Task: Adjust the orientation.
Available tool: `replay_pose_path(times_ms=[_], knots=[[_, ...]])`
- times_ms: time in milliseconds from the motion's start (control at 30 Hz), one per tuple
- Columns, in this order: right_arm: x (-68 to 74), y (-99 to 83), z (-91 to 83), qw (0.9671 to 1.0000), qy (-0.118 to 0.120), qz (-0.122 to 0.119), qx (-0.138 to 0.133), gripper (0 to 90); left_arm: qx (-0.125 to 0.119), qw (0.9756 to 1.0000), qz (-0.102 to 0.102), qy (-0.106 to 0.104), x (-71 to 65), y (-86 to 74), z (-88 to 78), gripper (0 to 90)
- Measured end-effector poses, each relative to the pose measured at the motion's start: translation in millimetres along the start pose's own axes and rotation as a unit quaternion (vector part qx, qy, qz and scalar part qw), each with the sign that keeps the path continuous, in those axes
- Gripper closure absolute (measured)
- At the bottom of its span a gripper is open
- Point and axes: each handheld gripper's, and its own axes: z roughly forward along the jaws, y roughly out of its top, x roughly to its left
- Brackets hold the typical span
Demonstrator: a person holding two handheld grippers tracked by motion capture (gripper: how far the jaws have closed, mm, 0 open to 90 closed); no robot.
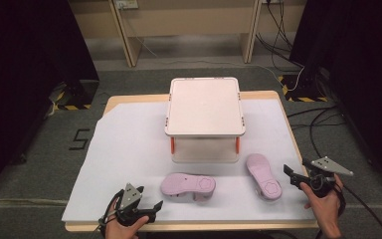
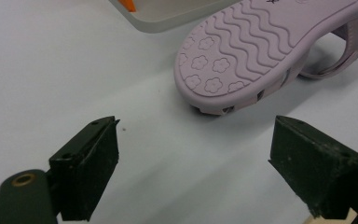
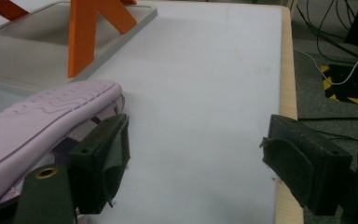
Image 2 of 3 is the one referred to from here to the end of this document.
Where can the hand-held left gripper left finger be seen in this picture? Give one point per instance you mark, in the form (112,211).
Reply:
(84,174)

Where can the lilac rubber sandal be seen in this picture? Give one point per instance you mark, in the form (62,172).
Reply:
(230,59)

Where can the white plastic tray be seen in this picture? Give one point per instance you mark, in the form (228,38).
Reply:
(171,14)

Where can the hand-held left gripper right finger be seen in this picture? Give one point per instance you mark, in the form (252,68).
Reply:
(310,168)

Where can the orange item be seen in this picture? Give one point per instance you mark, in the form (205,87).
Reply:
(128,5)

